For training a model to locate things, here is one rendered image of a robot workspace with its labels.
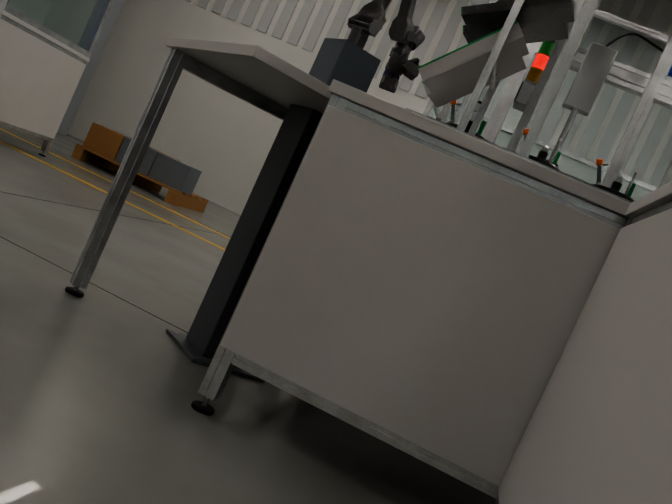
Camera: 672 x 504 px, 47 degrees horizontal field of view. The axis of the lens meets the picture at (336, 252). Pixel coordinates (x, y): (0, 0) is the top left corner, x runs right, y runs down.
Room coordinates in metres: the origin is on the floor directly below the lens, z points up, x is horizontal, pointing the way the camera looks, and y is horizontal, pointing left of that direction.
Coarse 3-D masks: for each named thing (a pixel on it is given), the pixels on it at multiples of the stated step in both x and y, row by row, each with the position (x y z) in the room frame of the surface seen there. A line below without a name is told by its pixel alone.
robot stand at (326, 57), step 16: (320, 48) 2.45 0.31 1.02; (336, 48) 2.36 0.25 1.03; (352, 48) 2.35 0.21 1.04; (320, 64) 2.41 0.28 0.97; (336, 64) 2.33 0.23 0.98; (352, 64) 2.36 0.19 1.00; (368, 64) 2.39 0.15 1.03; (320, 80) 2.37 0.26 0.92; (352, 80) 2.37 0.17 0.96; (368, 80) 2.40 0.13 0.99
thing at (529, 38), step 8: (552, 24) 2.16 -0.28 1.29; (560, 24) 2.16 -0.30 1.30; (464, 32) 2.22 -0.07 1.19; (488, 32) 2.22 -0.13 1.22; (528, 32) 2.21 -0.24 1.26; (536, 32) 2.21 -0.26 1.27; (544, 32) 2.21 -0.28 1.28; (552, 32) 2.21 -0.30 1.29; (560, 32) 2.21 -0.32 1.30; (472, 40) 2.28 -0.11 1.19; (528, 40) 2.27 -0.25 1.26; (536, 40) 2.27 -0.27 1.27; (544, 40) 2.27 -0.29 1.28; (552, 40) 2.27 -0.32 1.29
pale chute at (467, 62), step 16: (496, 32) 2.04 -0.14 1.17; (512, 32) 2.02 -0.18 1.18; (464, 48) 2.06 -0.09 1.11; (480, 48) 2.04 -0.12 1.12; (512, 48) 2.06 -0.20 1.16; (432, 64) 2.08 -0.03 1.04; (448, 64) 2.07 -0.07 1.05; (464, 64) 2.06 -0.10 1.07; (480, 64) 2.09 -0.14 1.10; (432, 80) 2.09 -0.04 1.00; (448, 80) 2.13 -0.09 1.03; (464, 80) 2.16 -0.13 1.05
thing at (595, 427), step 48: (624, 240) 1.56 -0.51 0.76; (624, 288) 1.31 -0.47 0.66; (576, 336) 1.59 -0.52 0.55; (624, 336) 1.13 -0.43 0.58; (576, 384) 1.33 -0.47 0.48; (624, 384) 0.99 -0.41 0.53; (528, 432) 1.63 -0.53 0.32; (576, 432) 1.15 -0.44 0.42; (624, 432) 0.88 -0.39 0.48; (528, 480) 1.36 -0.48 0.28; (576, 480) 1.00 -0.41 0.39; (624, 480) 0.80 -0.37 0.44
